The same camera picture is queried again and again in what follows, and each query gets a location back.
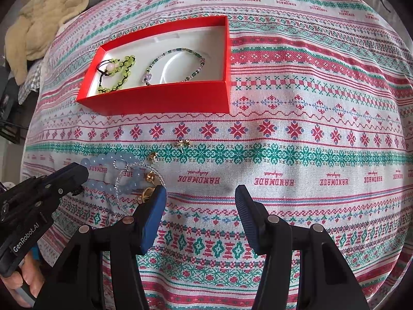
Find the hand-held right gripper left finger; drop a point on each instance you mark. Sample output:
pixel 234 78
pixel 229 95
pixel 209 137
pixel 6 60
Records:
pixel 154 221

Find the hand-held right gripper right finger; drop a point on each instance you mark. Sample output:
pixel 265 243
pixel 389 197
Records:
pixel 246 221

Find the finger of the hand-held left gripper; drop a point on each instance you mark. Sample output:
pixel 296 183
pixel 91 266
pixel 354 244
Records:
pixel 69 172
pixel 72 191

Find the gold earring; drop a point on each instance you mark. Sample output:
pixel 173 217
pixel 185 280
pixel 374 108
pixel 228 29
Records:
pixel 183 143
pixel 153 157
pixel 145 195
pixel 150 177

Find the red cardboard box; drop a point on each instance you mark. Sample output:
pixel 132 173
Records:
pixel 161 98

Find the person's left hand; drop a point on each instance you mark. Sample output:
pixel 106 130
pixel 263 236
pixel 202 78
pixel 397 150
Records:
pixel 27 277

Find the dark object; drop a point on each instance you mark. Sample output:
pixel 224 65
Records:
pixel 9 113

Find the patterned woven tablecloth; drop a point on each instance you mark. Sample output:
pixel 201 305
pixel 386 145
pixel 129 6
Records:
pixel 290 135

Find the grey plaid cloth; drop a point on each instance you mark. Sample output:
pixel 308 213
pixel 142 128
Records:
pixel 30 80

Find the beige quilted blanket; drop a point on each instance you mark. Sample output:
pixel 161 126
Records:
pixel 42 16

